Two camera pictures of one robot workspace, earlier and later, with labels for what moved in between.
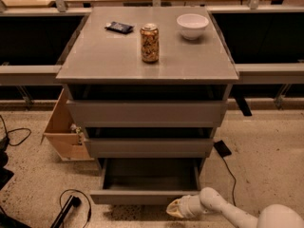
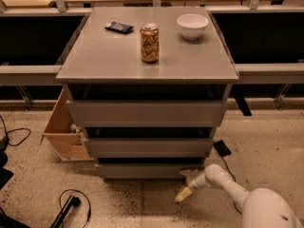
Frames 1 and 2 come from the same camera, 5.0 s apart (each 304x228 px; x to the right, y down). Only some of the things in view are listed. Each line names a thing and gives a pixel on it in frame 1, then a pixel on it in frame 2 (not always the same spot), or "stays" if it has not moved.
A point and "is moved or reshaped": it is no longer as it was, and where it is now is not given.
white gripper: (186, 206) to (192, 181)
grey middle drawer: (150, 147) stays
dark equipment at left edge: (5, 178) stays
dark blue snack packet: (120, 28) stays
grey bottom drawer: (147, 180) is moved or reshaped
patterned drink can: (149, 43) stays
